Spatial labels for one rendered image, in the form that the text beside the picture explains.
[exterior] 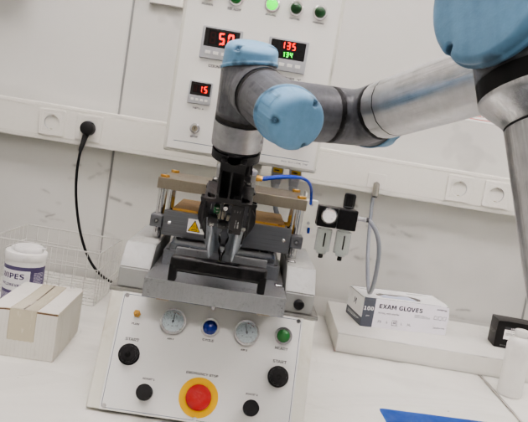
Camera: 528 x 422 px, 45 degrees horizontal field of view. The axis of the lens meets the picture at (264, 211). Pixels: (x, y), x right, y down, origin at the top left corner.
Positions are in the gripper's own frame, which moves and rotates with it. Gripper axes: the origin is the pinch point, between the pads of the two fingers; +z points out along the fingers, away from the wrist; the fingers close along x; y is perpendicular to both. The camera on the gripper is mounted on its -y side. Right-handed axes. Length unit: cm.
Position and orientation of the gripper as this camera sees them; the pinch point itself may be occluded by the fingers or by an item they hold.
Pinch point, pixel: (220, 257)
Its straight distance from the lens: 103.4
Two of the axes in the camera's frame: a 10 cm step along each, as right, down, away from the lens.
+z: -1.6, 8.8, 4.4
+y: -0.4, 4.4, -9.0
